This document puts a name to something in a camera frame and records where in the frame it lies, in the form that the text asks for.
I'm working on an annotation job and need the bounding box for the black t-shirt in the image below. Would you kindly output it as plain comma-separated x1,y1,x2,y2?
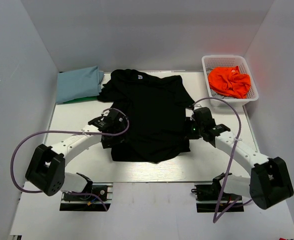
97,69,195,163

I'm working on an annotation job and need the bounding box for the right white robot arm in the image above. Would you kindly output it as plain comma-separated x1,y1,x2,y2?
185,107,294,210

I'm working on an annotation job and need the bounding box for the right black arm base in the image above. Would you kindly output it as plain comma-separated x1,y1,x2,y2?
191,173,244,213

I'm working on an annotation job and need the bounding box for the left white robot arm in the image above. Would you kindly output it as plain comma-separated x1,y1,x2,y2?
25,108,129,200

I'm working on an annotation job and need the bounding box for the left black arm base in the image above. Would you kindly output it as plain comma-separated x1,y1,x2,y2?
59,183,113,212

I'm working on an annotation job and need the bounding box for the folded green t-shirt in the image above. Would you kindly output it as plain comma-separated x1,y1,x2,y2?
62,96,97,104

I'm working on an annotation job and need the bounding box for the grey t-shirt in basket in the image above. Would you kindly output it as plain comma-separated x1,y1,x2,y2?
210,89,235,101

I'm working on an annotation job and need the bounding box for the folded blue-grey t-shirt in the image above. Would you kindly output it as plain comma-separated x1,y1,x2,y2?
55,66,105,104

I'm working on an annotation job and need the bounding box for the crumpled orange t-shirt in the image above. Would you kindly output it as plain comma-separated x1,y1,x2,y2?
206,66,252,99

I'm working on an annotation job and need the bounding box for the white plastic basket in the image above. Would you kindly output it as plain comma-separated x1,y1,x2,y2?
201,55,259,108

